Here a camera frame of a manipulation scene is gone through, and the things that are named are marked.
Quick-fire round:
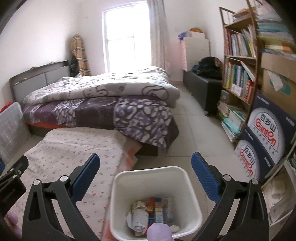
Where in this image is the orange snack wrapper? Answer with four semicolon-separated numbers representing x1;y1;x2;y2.
146;197;164;214

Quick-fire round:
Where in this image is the light blue tissue pack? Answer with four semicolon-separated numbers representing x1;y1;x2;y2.
154;197;169;224

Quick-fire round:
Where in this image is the brown cardboard box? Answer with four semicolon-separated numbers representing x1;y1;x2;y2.
261;53;296;116

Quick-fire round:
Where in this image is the white pink drawer cabinet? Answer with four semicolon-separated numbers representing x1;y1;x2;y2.
178;31;210;72

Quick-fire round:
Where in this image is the purple gloved hand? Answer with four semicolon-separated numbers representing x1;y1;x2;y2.
147;223;174;241

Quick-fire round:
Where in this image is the white curtain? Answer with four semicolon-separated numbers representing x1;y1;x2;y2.
147;1;170;73

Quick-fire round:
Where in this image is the white trash bin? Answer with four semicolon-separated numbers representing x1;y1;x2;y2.
109;166;202;240

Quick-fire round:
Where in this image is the dark bed frame headboard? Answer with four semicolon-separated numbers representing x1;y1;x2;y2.
9;61;70;103

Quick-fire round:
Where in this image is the wooden bookshelf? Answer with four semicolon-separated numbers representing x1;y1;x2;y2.
218;1;262;144

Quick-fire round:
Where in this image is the ganten water carton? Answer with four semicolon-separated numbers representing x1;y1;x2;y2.
234;128;275;185
247;94;295;164

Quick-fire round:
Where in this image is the purple patterned blanket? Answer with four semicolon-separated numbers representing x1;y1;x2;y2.
23;96;179;152

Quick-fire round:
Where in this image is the grey checked cushion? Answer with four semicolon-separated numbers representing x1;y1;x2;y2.
0;102;31;165

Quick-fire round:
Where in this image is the plaid fabric roll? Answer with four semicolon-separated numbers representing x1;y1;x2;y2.
70;34;91;76

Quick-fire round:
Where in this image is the white diaper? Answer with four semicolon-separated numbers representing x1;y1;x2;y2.
126;209;149;233

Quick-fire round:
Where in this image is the white cartoon print duvet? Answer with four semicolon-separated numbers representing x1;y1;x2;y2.
23;66;180;108

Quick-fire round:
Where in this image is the white paper cup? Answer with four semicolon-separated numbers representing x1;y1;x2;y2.
132;200;147;213

